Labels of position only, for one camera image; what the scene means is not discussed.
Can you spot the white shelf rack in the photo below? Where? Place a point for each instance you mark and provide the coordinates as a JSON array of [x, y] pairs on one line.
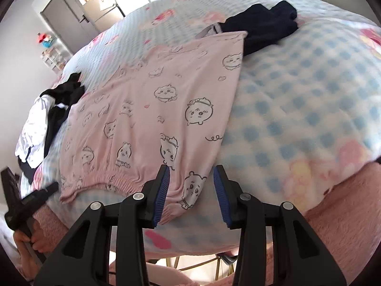
[[56, 58]]

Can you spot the gold metal stand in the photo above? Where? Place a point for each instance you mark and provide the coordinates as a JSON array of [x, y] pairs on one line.
[[218, 266]]

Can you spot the person's left forearm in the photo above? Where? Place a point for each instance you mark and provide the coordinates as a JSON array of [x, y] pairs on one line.
[[28, 265]]

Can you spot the person's left hand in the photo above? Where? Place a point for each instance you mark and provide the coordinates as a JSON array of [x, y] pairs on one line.
[[38, 238]]

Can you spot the navy garment with white stripes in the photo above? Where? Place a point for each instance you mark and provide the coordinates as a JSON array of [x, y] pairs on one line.
[[262, 26]]

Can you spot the person's leg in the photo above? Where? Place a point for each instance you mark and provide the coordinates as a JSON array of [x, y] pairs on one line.
[[169, 275]]

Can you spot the pink printed pajama pants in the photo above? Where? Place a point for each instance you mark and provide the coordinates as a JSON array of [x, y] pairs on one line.
[[143, 119]]

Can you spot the silver refrigerator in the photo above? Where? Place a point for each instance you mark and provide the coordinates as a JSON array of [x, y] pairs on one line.
[[101, 12]]

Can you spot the pile of black white clothes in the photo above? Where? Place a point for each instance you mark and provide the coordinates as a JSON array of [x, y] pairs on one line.
[[65, 95]]

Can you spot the red and blue plush toy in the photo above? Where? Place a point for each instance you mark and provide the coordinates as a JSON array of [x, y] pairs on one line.
[[44, 40]]

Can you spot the pink fluffy blanket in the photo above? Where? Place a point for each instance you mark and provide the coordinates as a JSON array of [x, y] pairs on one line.
[[342, 229]]

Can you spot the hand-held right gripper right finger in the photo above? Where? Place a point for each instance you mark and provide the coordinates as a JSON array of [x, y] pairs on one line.
[[221, 196]]

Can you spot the grey wardrobe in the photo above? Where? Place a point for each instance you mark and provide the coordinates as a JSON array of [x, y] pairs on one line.
[[62, 18]]

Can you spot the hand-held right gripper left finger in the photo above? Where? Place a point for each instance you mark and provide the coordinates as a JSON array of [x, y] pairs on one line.
[[160, 196]]

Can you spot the blue checked printed blanket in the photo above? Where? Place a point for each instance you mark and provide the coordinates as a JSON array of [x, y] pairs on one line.
[[297, 110]]

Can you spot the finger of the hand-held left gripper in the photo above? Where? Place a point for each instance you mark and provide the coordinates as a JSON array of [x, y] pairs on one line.
[[41, 195]]

